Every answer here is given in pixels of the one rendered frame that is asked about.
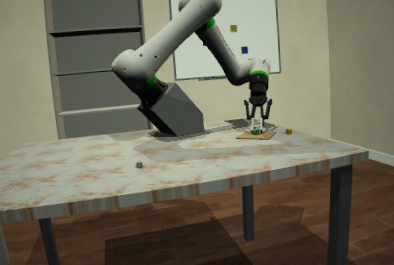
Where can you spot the tan square mat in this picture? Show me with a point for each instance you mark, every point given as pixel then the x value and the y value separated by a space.
pixel 248 135

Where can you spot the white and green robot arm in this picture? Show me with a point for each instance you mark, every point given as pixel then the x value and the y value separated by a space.
pixel 140 67

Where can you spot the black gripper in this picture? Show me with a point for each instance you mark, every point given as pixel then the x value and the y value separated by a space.
pixel 258 96

